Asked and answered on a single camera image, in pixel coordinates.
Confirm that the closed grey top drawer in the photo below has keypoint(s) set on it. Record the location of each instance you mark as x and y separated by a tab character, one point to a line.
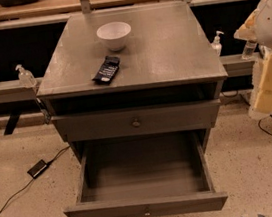
137	121

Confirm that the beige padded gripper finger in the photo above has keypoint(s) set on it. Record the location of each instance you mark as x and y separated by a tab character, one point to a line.
261	96

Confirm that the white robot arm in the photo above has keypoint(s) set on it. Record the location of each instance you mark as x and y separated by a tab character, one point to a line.
258	27

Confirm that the white ceramic bowl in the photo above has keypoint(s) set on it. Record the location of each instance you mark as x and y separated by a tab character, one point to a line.
114	35

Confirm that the open grey middle drawer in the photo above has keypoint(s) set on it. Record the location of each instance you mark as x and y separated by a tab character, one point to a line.
145	176

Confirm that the clear pump bottle left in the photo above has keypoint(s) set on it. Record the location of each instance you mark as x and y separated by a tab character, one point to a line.
26	77

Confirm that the grey drawer cabinet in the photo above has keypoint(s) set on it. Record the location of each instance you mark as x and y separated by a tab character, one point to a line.
167	60

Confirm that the clear plastic water bottle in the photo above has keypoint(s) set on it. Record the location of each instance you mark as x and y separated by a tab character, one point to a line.
248	50

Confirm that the dark blue rxbar wrapper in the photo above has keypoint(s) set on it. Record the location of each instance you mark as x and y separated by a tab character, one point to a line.
109	68

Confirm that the clear pump bottle right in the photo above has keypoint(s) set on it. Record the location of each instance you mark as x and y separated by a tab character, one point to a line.
216	44

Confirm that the clear pump bottle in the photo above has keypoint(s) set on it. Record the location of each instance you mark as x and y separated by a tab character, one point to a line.
26	77
216	44

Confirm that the black power adapter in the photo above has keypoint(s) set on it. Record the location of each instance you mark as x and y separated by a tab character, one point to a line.
37	169

